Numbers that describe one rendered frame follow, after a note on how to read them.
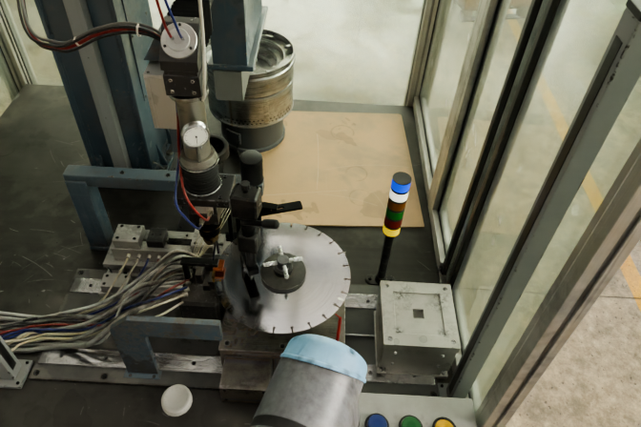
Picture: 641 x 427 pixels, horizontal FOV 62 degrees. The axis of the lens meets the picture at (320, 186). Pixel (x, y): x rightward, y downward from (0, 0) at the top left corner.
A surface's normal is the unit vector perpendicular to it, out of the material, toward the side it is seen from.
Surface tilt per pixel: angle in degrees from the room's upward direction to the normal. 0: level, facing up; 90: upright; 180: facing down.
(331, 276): 0
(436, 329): 0
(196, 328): 90
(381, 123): 0
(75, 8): 90
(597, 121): 90
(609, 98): 90
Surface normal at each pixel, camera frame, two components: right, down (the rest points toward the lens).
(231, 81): -0.04, 0.69
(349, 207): 0.04, -0.71
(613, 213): -1.00, -0.06
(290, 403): -0.18, -0.76
